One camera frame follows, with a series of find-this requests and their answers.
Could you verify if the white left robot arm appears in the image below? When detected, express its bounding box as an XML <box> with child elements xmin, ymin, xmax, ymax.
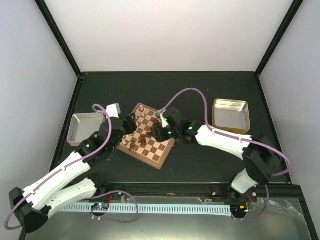
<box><xmin>8</xmin><ymin>113</ymin><xmax>137</xmax><ymax>234</ymax></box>

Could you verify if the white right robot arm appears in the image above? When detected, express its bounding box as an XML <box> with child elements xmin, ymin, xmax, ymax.
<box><xmin>152</xmin><ymin>107</ymin><xmax>281</xmax><ymax>202</ymax></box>

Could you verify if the wooden chess board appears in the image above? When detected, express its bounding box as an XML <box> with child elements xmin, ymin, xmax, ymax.
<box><xmin>118</xmin><ymin>103</ymin><xmax>175</xmax><ymax>170</ymax></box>

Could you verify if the pile of brown chess pieces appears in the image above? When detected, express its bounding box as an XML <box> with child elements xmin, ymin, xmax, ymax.
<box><xmin>129</xmin><ymin>118</ymin><xmax>161</xmax><ymax>151</ymax></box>

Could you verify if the gold metal tin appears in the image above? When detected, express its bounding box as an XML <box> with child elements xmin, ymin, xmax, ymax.
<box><xmin>212</xmin><ymin>98</ymin><xmax>251</xmax><ymax>135</ymax></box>

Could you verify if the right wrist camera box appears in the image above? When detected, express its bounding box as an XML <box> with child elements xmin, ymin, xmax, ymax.
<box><xmin>156</xmin><ymin>108</ymin><xmax>169</xmax><ymax>128</ymax></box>

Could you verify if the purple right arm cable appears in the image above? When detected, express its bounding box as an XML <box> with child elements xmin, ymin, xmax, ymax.
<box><xmin>159</xmin><ymin>87</ymin><xmax>292</xmax><ymax>222</ymax></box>

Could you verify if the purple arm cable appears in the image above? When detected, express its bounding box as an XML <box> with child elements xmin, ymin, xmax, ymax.
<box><xmin>159</xmin><ymin>87</ymin><xmax>292</xmax><ymax>222</ymax></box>
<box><xmin>4</xmin><ymin>103</ymin><xmax>140</xmax><ymax>230</ymax></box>

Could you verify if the white slotted cable duct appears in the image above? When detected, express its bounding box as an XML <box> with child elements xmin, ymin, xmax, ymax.
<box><xmin>61</xmin><ymin>202</ymin><xmax>232</xmax><ymax>217</ymax></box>

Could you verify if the black corner frame post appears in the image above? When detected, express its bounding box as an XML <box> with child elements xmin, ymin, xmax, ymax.
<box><xmin>33</xmin><ymin>0</ymin><xmax>85</xmax><ymax>80</ymax></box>
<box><xmin>254</xmin><ymin>0</ymin><xmax>305</xmax><ymax>77</ymax></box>

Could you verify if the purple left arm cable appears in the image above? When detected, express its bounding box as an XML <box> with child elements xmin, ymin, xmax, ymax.
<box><xmin>4</xmin><ymin>103</ymin><xmax>140</xmax><ymax>230</ymax></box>

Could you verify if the black right corner frame post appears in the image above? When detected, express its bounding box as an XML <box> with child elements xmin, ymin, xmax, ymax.
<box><xmin>254</xmin><ymin>0</ymin><xmax>305</xmax><ymax>77</ymax></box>

